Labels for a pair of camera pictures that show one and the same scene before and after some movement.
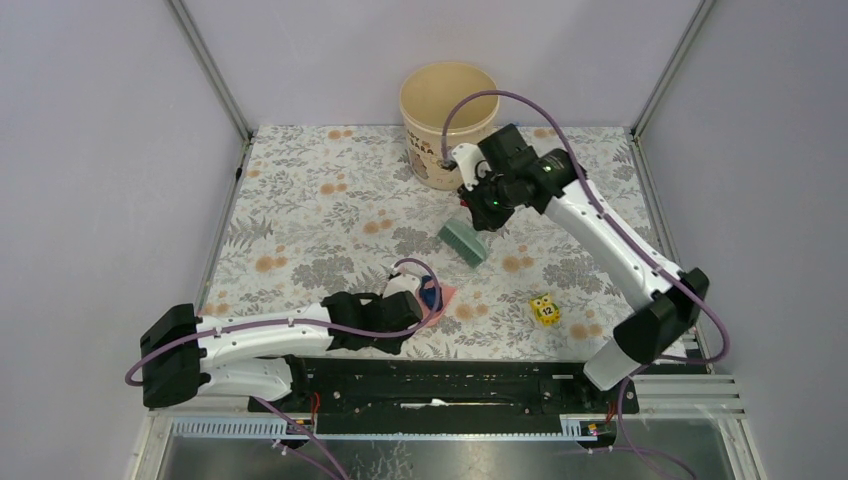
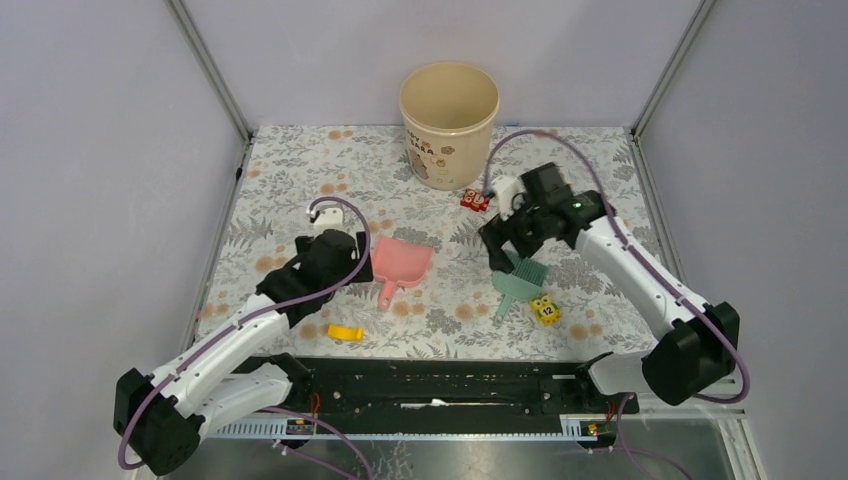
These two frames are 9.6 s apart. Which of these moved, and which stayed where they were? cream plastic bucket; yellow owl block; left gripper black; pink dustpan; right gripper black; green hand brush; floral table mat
Moved: pink dustpan; left gripper black; right gripper black; green hand brush
Stayed: floral table mat; cream plastic bucket; yellow owl block
